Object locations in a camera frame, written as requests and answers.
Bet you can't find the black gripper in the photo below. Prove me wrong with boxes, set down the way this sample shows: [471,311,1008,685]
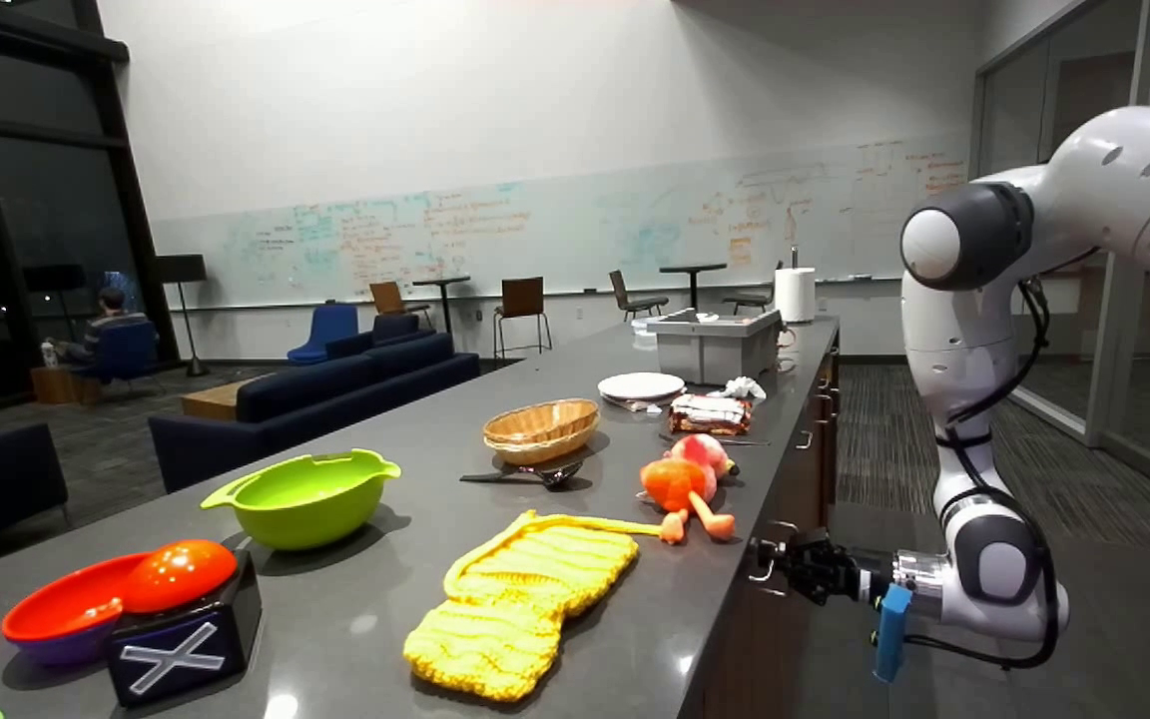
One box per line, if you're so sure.
[772,532,896,608]

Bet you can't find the silver drawer handle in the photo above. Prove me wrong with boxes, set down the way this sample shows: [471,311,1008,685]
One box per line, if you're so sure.
[744,532,792,592]

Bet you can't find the brown wooden drawer front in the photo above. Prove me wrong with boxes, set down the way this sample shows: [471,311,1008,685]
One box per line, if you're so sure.
[727,475,820,641]

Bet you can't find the rubber chicken toy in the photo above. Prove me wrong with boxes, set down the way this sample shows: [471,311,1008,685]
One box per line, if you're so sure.
[636,429,744,547]

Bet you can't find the wrapped sandwich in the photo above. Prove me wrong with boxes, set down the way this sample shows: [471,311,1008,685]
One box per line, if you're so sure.
[663,391,756,444]

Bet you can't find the white crumpled wrapper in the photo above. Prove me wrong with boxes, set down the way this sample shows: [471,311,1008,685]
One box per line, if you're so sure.
[719,375,772,407]

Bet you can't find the grey metal bin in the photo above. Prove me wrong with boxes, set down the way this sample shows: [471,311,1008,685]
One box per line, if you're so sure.
[649,307,785,391]

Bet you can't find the white plate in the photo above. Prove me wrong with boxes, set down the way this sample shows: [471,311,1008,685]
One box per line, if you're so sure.
[595,367,689,407]

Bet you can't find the large yellow knitted cloth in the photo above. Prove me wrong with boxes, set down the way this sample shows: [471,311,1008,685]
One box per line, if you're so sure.
[439,507,665,622]

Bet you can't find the black spoon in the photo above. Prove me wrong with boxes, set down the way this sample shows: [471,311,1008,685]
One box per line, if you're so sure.
[454,453,595,496]

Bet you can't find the white paper towel roll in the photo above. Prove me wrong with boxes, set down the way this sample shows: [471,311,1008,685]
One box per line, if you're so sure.
[772,262,824,328]

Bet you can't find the wicker basket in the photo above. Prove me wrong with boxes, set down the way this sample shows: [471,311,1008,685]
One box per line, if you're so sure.
[478,396,603,469]

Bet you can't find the black rectangular table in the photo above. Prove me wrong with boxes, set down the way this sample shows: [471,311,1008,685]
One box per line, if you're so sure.
[656,258,732,316]

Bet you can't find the brown chair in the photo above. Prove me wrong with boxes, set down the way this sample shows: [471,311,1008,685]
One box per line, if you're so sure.
[491,274,555,358]
[369,280,429,340]
[608,268,665,324]

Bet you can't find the small yellow knitted square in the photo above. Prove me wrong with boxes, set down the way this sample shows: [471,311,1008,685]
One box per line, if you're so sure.
[401,595,566,708]

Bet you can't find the round black table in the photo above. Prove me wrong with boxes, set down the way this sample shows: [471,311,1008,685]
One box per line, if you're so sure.
[409,270,474,356]

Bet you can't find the lime green bowl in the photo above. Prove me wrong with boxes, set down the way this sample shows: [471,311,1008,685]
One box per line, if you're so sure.
[196,444,405,559]

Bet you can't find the dark blue long sofa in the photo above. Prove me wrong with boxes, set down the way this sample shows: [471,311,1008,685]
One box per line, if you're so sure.
[146,331,484,496]

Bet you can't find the blue armchair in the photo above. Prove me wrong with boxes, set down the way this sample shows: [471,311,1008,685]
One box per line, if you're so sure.
[283,300,363,367]

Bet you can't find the wooden coffee table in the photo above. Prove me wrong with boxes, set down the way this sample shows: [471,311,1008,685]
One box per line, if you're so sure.
[181,375,269,423]

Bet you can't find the black box with white X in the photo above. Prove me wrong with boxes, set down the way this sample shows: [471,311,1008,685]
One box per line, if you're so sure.
[101,563,265,709]

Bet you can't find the black music stand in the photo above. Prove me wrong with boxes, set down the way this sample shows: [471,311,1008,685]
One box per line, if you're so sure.
[150,251,210,379]

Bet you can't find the seated person in blue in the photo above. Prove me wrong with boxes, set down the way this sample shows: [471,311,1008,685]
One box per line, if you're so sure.
[61,270,161,391]

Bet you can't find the red plastic bowl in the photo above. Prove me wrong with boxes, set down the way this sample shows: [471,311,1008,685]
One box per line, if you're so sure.
[0,547,168,654]

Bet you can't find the purple plastic bowl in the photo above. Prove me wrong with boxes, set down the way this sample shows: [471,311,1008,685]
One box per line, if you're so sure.
[11,625,114,674]

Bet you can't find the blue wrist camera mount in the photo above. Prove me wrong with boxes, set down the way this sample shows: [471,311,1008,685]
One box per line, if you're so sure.
[870,579,920,685]

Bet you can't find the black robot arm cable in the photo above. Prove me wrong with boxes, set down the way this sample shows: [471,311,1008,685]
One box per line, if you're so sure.
[932,270,1063,670]

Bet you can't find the wall whiteboard with writing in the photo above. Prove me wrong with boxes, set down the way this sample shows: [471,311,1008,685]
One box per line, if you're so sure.
[150,132,960,307]

